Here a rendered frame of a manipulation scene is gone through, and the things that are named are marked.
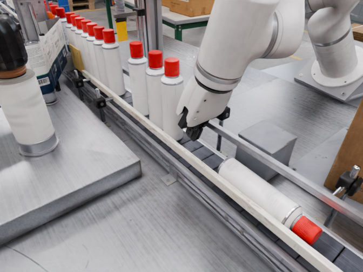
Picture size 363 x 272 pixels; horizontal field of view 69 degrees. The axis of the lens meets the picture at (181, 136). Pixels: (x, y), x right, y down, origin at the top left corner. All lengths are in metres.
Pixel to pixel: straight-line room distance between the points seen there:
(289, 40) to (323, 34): 0.53
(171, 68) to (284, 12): 0.24
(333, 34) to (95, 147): 0.77
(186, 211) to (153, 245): 0.10
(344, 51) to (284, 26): 0.63
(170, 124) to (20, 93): 0.32
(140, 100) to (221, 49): 0.38
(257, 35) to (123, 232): 0.42
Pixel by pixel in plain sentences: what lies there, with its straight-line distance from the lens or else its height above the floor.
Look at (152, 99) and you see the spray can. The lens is 0.66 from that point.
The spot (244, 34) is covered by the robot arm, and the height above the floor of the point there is 1.18.
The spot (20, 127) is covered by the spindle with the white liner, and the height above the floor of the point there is 0.96.
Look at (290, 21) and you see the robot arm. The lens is 0.46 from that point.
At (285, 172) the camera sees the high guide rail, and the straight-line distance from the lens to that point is 0.50.
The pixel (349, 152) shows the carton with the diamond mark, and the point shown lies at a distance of 0.61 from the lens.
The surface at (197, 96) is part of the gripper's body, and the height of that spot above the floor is 1.07.
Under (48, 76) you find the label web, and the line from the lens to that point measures 0.90.
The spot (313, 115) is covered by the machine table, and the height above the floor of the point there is 0.83.
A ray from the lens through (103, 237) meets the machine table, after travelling 0.56.
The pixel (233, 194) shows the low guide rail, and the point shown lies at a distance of 0.51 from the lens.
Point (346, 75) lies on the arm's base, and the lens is 1.15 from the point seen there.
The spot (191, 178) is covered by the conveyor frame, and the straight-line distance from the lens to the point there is 0.57.
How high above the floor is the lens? 1.28
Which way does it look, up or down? 36 degrees down
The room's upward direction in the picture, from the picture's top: straight up
